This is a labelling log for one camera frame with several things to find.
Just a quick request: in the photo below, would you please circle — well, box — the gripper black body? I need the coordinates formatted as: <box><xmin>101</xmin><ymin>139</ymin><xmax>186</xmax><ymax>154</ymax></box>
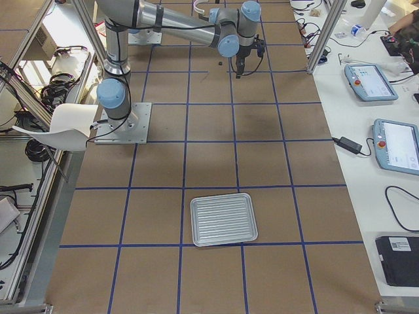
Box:
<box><xmin>236</xmin><ymin>46</ymin><xmax>252</xmax><ymax>61</ymax></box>

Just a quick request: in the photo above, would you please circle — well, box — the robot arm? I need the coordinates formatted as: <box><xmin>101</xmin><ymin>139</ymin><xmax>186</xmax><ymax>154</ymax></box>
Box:
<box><xmin>98</xmin><ymin>1</ymin><xmax>265</xmax><ymax>121</ymax></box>

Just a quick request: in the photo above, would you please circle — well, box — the silver ribbed metal tray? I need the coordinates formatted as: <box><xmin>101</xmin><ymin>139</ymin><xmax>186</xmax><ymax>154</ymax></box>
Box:
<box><xmin>190</xmin><ymin>193</ymin><xmax>259</xmax><ymax>247</ymax></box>

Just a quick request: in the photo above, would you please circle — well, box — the white curved plastic part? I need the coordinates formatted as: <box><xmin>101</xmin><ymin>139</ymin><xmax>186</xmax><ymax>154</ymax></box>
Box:
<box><xmin>193</xmin><ymin>0</ymin><xmax>207</xmax><ymax>15</ymax></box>

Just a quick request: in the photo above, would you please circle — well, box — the teach pendant far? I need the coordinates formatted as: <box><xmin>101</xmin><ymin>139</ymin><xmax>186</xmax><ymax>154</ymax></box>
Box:
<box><xmin>344</xmin><ymin>64</ymin><xmax>399</xmax><ymax>102</ymax></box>

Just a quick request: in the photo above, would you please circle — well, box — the teach pendant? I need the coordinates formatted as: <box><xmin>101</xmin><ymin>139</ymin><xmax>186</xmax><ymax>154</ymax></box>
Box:
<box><xmin>344</xmin><ymin>64</ymin><xmax>399</xmax><ymax>102</ymax></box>
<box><xmin>372</xmin><ymin>119</ymin><xmax>418</xmax><ymax>175</ymax></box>

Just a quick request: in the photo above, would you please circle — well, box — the black power adapter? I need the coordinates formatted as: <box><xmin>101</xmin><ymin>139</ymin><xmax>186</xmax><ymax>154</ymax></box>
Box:
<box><xmin>332</xmin><ymin>137</ymin><xmax>362</xmax><ymax>154</ymax></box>

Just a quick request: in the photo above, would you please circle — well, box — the person at desk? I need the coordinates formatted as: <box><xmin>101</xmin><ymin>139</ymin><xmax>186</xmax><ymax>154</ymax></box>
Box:
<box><xmin>388</xmin><ymin>10</ymin><xmax>418</xmax><ymax>74</ymax></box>

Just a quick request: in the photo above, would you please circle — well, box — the teach pendant near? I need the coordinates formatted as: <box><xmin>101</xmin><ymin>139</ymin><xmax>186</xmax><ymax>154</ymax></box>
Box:
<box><xmin>372</xmin><ymin>119</ymin><xmax>418</xmax><ymax>175</ymax></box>

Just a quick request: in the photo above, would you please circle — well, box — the white plastic chair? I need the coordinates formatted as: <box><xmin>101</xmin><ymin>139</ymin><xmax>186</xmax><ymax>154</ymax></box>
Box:
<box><xmin>12</xmin><ymin>103</ymin><xmax>99</xmax><ymax>183</ymax></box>

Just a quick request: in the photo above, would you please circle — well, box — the black box device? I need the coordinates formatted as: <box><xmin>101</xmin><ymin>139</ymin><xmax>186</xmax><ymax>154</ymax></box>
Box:
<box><xmin>375</xmin><ymin>236</ymin><xmax>418</xmax><ymax>287</ymax></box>

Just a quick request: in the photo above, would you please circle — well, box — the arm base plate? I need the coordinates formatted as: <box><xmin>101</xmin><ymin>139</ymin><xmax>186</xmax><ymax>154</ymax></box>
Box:
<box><xmin>128</xmin><ymin>29</ymin><xmax>162</xmax><ymax>46</ymax></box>
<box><xmin>94</xmin><ymin>103</ymin><xmax>152</xmax><ymax>145</ymax></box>

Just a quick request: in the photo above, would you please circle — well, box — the aluminium frame post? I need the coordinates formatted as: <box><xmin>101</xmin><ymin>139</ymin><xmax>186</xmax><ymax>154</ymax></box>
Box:
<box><xmin>306</xmin><ymin>0</ymin><xmax>347</xmax><ymax>74</ymax></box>

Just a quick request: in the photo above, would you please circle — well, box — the black looped cable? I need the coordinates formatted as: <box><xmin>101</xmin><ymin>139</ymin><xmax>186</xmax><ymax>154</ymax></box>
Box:
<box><xmin>385</xmin><ymin>185</ymin><xmax>419</xmax><ymax>234</ymax></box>

